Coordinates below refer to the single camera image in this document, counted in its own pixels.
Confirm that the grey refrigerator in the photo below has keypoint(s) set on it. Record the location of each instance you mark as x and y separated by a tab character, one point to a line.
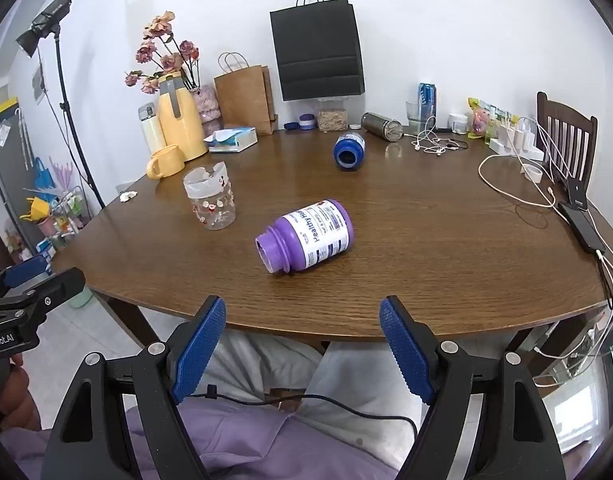
6	160

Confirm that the black paper bag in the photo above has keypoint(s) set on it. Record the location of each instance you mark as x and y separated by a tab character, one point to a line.
316	50

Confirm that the person's left hand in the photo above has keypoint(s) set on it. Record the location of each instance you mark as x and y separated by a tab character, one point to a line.
19	390

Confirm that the clear printed plastic cup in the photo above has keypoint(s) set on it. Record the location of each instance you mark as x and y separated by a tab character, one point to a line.
211	205

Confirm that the white tape roll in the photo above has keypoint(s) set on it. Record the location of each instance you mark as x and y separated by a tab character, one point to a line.
534	173

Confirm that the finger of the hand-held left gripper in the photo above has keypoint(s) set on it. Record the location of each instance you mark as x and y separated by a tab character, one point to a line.
59	286
29	267

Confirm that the cluttered storage shelf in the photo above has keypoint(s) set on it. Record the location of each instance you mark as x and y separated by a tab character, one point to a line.
56	210

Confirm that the purple and white jar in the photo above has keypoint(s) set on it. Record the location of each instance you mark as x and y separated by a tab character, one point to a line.
307	122

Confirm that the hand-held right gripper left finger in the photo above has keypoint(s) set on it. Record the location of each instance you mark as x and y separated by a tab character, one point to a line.
199	345

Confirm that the clear container of grains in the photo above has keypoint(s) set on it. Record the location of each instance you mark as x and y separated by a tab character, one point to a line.
331	119

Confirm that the black power bank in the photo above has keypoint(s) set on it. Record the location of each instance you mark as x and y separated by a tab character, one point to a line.
581	227

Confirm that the white trousers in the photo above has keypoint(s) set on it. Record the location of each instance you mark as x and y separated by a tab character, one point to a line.
356	375

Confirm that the colourful snack packet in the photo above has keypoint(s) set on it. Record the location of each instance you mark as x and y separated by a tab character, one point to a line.
479	117

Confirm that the white power strip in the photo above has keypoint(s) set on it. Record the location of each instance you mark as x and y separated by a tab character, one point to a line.
516	147

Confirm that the stainless steel bottle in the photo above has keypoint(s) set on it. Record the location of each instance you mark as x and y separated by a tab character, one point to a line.
381	126

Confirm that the pink vase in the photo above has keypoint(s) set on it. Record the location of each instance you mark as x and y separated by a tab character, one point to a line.
209	107

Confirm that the purple supplement bottle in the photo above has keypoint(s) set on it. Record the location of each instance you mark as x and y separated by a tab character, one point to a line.
316	232

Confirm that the purple shirt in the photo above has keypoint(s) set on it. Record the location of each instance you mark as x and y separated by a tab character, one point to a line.
261	450

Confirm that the blue tissue box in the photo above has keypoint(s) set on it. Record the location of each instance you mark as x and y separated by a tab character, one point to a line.
234	140

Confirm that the black plug adapter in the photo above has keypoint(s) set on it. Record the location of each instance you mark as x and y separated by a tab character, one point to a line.
576	193

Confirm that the clear glass cup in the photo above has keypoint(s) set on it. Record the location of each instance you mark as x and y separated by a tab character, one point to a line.
415	115

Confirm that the yellow mug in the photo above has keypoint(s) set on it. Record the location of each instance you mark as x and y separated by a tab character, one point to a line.
166	162

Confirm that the white cream jar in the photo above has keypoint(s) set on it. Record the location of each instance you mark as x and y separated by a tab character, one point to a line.
457	123

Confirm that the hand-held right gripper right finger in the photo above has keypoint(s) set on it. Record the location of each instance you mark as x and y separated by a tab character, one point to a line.
404	347

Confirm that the brown paper bag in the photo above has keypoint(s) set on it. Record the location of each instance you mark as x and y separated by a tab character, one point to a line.
244	100

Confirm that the blue drink can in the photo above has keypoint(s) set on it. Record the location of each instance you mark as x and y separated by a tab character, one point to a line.
427	92

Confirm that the crumpled white paper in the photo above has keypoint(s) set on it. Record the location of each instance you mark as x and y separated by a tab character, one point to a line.
129	196

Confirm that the dark wooden chair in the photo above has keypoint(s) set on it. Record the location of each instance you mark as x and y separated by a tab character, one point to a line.
561	120

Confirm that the dried pink flowers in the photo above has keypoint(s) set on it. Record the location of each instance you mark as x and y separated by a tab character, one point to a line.
159	27

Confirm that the blue plastic bottle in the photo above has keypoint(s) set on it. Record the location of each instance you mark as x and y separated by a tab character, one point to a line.
349	150

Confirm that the blue bottle lid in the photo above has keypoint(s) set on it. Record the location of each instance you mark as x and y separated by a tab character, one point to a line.
291	126

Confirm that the white thermos flask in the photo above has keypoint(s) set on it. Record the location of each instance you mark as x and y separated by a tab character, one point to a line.
151	130

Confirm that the black light stand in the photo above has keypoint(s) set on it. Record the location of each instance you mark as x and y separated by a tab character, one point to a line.
61	80

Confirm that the yellow thermos jug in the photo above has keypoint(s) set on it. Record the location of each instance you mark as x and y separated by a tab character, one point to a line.
184	125

